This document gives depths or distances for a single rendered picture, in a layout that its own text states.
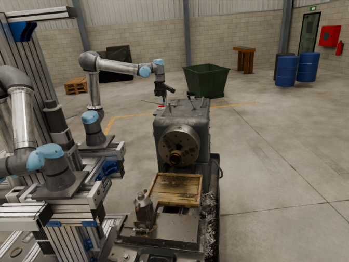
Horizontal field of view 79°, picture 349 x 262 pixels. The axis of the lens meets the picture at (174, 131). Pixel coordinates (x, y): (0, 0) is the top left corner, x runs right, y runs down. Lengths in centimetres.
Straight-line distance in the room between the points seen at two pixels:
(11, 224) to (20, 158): 54
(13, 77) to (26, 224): 73
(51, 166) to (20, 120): 32
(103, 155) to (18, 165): 82
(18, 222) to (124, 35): 1051
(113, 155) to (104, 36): 1013
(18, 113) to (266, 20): 1204
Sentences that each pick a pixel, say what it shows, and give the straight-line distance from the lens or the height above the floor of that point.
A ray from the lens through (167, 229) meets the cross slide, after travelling 120.
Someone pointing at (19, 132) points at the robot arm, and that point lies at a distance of 104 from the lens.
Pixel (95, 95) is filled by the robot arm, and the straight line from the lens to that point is 173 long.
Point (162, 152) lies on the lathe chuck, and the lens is 164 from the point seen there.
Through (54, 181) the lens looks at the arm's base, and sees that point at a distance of 131.
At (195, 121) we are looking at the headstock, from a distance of 167.
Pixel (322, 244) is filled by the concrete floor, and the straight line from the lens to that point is 261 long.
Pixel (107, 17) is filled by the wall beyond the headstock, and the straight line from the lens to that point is 1159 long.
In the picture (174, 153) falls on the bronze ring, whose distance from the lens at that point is 148.
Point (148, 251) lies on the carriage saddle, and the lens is 125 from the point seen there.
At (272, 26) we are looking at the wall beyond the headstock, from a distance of 1268.
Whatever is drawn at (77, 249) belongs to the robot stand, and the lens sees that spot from 201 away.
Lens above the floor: 188
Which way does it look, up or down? 25 degrees down
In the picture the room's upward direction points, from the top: 5 degrees counter-clockwise
